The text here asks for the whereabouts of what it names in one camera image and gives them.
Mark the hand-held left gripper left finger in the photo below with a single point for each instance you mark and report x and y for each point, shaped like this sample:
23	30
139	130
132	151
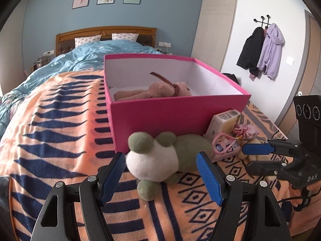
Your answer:
114	178

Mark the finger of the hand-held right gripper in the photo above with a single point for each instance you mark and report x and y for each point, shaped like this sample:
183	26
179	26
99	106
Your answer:
255	148
263	168

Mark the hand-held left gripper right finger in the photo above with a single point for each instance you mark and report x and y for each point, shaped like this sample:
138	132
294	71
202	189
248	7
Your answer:
209	178

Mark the teddy bear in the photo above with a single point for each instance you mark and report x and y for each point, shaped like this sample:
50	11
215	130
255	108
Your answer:
244	130

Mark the floral tissue pack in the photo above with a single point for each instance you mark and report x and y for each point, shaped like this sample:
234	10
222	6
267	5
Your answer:
224	148

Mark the green frog plush toy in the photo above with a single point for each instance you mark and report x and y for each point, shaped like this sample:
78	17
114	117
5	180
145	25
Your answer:
150	160

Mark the yellow tissue pack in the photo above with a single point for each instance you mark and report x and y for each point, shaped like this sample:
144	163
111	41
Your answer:
222	125

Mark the pink cardboard box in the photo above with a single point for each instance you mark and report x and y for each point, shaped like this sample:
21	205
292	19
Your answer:
163	120

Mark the orange patterned blanket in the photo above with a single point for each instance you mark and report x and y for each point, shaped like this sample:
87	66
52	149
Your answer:
62	135

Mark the wooden door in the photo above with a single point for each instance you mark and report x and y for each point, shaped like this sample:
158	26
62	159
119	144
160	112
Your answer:
311	67

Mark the dark cloth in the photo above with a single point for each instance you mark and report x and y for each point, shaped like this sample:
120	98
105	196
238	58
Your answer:
230	77

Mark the purple jacket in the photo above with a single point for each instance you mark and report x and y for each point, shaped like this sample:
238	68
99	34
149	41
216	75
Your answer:
270	52

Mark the black jacket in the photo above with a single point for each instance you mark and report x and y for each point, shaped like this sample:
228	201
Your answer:
248	50

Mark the beige wardrobe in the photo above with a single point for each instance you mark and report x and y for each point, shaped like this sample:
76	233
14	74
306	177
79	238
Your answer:
213	30

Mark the blue floral duvet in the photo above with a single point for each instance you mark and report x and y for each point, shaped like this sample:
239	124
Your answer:
87	52

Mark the cluttered bedside table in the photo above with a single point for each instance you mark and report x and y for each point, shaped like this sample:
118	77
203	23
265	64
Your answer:
40	64

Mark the white spotted pillow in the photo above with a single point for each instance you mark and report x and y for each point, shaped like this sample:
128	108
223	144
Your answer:
87	41
125	37

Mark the wooden headboard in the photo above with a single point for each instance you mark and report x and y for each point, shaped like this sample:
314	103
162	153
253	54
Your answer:
105	31

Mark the white light switch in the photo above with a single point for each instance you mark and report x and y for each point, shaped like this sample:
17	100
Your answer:
290	61

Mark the black wall coat rack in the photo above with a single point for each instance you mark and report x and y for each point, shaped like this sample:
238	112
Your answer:
262	21

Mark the white wall outlet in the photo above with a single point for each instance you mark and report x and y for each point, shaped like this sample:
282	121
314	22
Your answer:
164	44
49	52

